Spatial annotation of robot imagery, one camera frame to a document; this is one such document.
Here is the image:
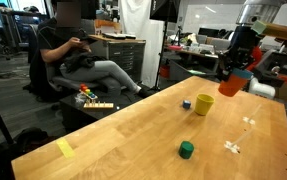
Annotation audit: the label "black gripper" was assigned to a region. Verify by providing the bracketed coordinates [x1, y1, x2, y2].
[216, 25, 261, 82]

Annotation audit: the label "orange plastic cup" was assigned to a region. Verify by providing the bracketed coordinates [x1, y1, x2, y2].
[217, 73, 249, 98]

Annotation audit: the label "white rounded plastic object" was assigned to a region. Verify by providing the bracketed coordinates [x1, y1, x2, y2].
[248, 76, 276, 100]

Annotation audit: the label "cluttered wooden desk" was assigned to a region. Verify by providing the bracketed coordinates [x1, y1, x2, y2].
[166, 43, 221, 73]

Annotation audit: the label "yellow plastic cup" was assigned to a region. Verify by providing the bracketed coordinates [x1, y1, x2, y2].
[194, 93, 216, 117]

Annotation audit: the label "white whiteboard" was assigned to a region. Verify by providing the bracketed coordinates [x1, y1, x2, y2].
[182, 3, 287, 48]

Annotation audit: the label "small white tape patch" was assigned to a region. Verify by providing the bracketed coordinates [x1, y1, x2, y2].
[242, 116, 256, 126]

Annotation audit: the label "green brown bar on wrist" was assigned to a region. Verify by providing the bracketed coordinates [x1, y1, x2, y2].
[251, 19, 287, 43]

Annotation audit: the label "small blue cube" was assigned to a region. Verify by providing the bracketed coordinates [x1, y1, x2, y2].
[182, 99, 192, 110]

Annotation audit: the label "red bin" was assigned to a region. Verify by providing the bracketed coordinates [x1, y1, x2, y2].
[159, 63, 171, 79]

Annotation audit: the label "black light stand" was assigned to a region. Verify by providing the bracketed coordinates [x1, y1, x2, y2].
[151, 19, 171, 93]

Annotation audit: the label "small white object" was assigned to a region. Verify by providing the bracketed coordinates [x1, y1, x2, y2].
[223, 140, 241, 154]

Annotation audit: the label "white curtain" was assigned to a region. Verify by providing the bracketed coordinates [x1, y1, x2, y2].
[118, 0, 166, 88]

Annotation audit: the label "black softbox light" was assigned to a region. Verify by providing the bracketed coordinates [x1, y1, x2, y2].
[149, 0, 181, 24]

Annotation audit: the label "green cylinder block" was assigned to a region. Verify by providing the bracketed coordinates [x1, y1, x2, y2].
[178, 140, 195, 160]

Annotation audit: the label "grey drawer cabinet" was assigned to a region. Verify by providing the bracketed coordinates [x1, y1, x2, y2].
[91, 35, 147, 83]

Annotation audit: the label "flat devices on cabinet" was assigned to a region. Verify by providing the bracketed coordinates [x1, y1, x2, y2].
[102, 32, 137, 40]

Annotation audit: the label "wooden peg toy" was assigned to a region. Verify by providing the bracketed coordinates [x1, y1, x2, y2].
[82, 100, 115, 110]

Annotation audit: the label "black smartphone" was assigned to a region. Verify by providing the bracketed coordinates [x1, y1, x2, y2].
[81, 34, 99, 43]

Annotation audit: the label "colourful toy xylophone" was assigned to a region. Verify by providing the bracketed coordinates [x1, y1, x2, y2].
[79, 83, 99, 101]

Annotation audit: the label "black jacket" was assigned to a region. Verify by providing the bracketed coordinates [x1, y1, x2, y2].
[63, 52, 107, 74]

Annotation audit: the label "clear plastic bag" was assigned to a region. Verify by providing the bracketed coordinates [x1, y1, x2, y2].
[73, 92, 87, 109]

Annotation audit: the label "black low table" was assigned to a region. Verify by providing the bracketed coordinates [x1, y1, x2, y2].
[59, 89, 144, 133]

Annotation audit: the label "seated person in black shirt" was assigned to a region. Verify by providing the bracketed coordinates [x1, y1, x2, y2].
[36, 0, 154, 99]

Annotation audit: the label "black backpack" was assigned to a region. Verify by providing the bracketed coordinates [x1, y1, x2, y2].
[0, 127, 56, 180]

